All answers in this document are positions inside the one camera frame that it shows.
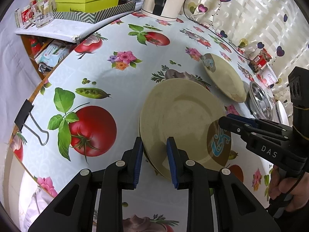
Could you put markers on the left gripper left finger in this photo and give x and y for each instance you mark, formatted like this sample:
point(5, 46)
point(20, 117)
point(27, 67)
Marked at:
point(120, 175)

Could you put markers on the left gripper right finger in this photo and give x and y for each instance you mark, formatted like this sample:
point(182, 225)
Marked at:
point(189, 175)

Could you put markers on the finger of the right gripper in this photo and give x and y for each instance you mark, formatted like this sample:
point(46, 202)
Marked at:
point(255, 137)
point(235, 122)

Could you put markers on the stainless steel bowl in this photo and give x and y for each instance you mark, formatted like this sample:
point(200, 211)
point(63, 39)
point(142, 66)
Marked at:
point(258, 102)

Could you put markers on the white bowl blue stripe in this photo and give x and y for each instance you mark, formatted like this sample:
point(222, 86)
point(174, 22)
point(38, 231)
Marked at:
point(279, 114)

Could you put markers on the beige plate with logo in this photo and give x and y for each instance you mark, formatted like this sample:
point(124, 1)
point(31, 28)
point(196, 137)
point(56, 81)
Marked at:
point(225, 77)
point(189, 113)

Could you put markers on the person's right hand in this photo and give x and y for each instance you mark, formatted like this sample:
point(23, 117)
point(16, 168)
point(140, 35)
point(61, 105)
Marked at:
point(300, 192)

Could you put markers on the white yogurt tub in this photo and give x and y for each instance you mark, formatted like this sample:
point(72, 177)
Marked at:
point(268, 76)

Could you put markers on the floral fruit tablecloth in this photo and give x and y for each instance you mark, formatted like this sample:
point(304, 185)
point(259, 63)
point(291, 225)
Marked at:
point(105, 81)

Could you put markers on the heart pattern curtain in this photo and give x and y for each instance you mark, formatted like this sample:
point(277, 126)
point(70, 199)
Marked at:
point(281, 25)

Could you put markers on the wet wipes pack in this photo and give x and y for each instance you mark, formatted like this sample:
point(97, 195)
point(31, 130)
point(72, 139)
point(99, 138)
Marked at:
point(54, 53)

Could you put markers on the white side shelf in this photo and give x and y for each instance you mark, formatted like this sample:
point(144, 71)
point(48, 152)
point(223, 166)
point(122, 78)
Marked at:
point(68, 30)

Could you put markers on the striped tray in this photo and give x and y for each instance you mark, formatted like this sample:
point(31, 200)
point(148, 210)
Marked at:
point(93, 18)

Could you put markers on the glass mug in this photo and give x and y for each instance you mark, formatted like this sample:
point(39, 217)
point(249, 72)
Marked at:
point(41, 13)

